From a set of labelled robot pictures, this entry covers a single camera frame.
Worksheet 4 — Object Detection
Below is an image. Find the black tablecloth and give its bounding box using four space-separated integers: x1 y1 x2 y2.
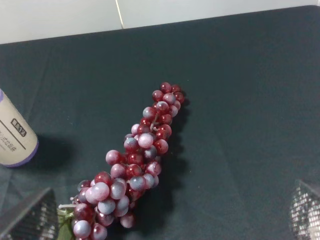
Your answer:
0 5 320 240

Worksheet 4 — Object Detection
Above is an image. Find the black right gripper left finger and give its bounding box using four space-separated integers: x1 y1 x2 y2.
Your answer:
0 188 59 240

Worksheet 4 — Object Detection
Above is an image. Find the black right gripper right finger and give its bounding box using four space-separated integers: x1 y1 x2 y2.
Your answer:
289 180 320 240

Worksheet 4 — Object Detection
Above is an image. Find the red artificial grape bunch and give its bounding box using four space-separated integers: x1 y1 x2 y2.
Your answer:
57 82 185 240

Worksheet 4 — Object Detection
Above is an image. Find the white bottle with purple cap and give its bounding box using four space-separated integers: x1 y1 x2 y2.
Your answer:
0 91 39 168

